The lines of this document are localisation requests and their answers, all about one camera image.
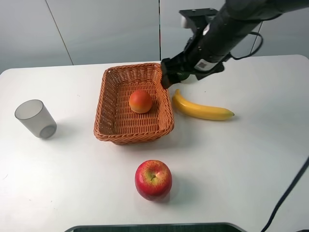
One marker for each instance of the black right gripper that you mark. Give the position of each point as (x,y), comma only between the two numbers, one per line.
(191,60)

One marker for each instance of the dark green avocado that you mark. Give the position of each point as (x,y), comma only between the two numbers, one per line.
(182,76)

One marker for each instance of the orange fruit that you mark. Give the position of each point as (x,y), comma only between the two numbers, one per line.
(140,101)

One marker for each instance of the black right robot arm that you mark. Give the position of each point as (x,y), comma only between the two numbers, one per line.
(217,32)

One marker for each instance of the orange wicker basket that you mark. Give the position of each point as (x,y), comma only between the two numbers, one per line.
(116,122)

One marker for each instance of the yellow banana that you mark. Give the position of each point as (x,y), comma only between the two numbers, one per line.
(200,111)

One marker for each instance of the red apple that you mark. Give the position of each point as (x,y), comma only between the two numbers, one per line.
(153,180)

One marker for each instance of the grey translucent plastic cup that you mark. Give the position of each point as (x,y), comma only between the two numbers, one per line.
(36,118)

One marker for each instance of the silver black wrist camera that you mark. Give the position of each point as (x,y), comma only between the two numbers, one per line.
(196,19)

